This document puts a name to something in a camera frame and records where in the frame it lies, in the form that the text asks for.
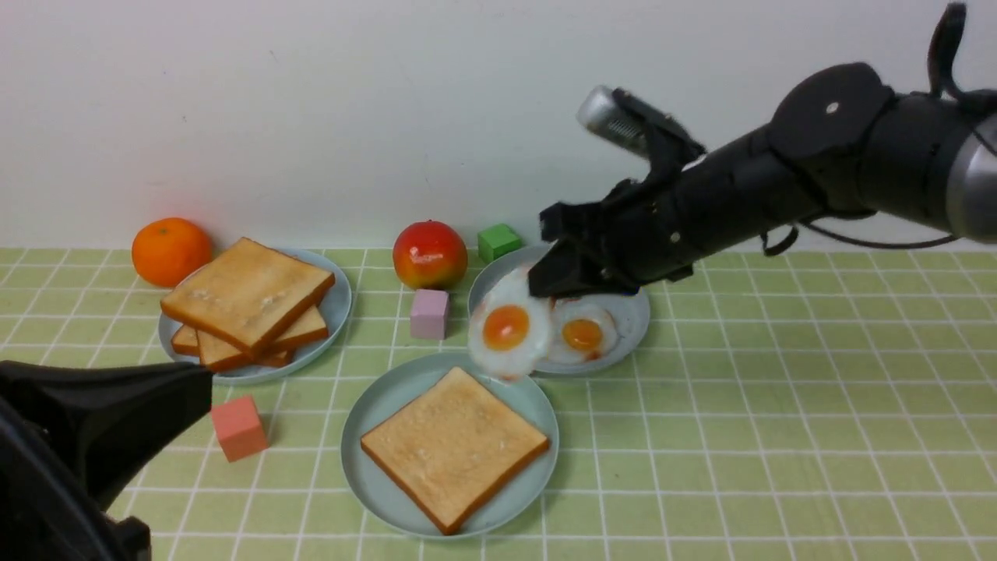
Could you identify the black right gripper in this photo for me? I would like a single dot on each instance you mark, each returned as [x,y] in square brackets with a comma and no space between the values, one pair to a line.
[684,211]

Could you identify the toast slice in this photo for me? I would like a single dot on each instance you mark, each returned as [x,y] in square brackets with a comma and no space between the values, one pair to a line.
[248,295]
[310,327]
[452,448]
[185,340]

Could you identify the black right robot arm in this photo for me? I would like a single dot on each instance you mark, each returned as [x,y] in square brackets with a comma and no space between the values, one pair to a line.
[841,145]

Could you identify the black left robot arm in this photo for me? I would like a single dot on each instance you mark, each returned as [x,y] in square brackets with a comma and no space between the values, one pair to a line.
[72,440]

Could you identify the green cube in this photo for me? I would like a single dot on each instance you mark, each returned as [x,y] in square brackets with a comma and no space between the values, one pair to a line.
[495,241]

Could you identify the grey plate with eggs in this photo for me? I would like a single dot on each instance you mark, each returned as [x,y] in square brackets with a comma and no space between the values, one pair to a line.
[630,316]

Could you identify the red apple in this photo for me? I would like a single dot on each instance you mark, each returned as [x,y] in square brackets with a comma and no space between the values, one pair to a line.
[430,255]

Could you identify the pink-purple cube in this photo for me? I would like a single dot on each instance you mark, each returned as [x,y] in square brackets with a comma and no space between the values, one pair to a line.
[429,314]

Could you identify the teal empty front plate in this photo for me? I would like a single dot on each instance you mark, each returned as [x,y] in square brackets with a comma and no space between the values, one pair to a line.
[387,502]

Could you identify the grey plate with toast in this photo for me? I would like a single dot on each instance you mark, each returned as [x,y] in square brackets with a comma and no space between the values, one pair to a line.
[335,308]

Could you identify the salmon red cube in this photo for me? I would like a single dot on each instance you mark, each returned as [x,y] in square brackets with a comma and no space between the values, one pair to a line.
[239,428]

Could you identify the orange fruit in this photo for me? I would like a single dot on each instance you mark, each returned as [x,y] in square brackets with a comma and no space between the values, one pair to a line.
[166,251]

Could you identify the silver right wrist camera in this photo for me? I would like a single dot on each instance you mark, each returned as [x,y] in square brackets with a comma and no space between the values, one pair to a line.
[619,117]

